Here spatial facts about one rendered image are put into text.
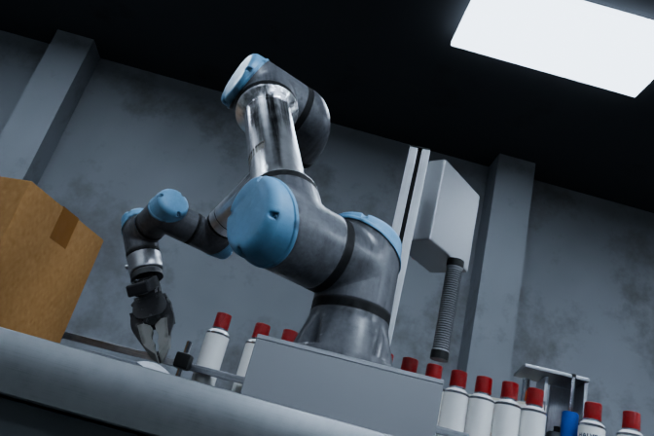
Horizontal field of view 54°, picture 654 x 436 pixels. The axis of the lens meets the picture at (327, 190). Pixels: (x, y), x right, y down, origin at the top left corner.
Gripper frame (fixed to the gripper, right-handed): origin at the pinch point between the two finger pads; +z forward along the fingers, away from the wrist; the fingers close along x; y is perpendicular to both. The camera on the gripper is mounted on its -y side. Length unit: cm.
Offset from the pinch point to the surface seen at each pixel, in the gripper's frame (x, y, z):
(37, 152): 108, 261, -263
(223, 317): -14.3, 2.4, -5.1
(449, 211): -66, -12, -9
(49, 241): 8.9, -32.3, -14.1
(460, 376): -59, 2, 21
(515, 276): -204, 313, -89
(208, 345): -10.2, 1.9, 0.0
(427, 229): -59, -15, -5
